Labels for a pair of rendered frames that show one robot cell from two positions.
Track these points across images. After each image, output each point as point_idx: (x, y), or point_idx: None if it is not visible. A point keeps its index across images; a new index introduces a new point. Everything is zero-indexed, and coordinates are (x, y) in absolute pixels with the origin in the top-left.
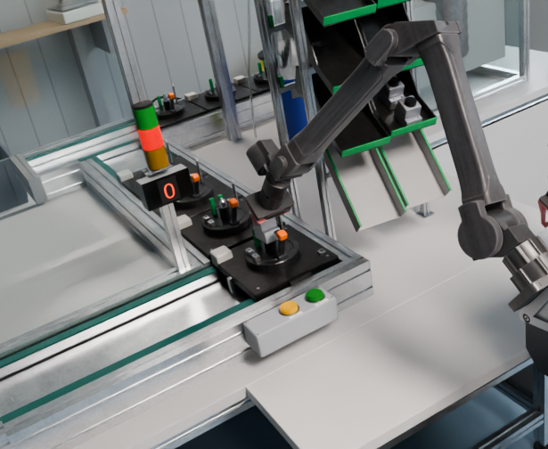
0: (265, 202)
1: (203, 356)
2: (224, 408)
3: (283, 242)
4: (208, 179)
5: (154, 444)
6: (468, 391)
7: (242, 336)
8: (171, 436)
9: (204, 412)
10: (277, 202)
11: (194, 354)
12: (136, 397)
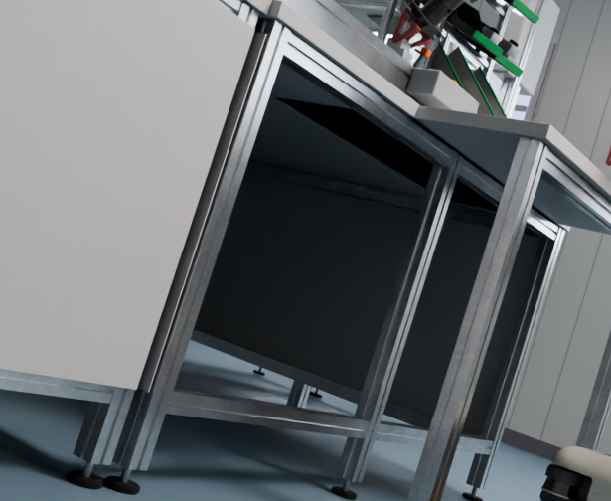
0: (434, 9)
1: (384, 64)
2: (401, 106)
3: (422, 61)
4: None
5: (362, 76)
6: (606, 187)
7: (407, 81)
8: (372, 84)
9: (394, 91)
10: (444, 14)
11: (383, 53)
12: (342, 41)
